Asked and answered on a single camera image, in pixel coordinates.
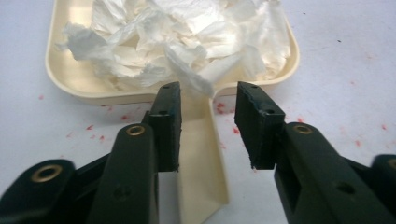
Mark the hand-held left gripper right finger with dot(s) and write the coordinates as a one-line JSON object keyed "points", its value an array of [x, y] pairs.
{"points": [[314, 174]]}

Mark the pile of white paper scraps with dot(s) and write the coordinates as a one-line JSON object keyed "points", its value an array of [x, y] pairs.
{"points": [[186, 40]]}

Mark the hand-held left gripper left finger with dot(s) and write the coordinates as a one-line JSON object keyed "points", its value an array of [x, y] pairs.
{"points": [[137, 174]]}

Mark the cream plastic dustpan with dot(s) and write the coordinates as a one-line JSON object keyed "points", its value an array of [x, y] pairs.
{"points": [[202, 149]]}

